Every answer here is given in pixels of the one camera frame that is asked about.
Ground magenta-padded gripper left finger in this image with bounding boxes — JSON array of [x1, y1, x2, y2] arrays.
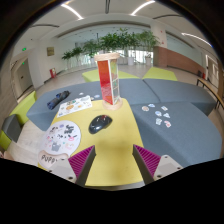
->
[[47, 144, 97, 188]]

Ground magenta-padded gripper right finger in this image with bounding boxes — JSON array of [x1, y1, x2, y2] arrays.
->
[[132, 143, 184, 186]]

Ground black computer mouse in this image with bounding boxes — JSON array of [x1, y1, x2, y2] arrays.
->
[[88, 114, 114, 135]]

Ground white puppy-print mouse pad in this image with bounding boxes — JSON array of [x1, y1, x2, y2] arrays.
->
[[37, 120, 82, 170]]

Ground group of small stickers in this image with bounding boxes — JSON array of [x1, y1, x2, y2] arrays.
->
[[141, 103, 173, 129]]

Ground long grey upholstered bench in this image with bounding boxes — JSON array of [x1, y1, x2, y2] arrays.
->
[[26, 79, 161, 132]]

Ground white sticker sheet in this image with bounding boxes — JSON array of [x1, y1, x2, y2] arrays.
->
[[56, 95, 94, 118]]

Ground folded dark blue umbrella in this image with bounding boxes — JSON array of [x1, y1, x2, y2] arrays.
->
[[46, 90, 71, 111]]

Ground lime green seat grey cushion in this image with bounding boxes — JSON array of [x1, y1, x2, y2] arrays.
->
[[0, 90, 38, 151]]

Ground lime green bench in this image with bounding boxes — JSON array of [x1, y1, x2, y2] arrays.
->
[[81, 68, 141, 83], [142, 66, 179, 82]]

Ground wooden chair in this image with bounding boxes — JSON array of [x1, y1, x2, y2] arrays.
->
[[196, 76, 224, 109]]

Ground red panel wooden tower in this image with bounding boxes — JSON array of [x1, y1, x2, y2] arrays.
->
[[93, 52, 124, 111]]

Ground row of potted plants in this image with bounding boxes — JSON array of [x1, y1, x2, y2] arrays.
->
[[61, 28, 161, 68]]

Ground ceiling strip lights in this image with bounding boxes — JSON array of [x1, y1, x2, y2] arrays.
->
[[59, 0, 214, 48]]

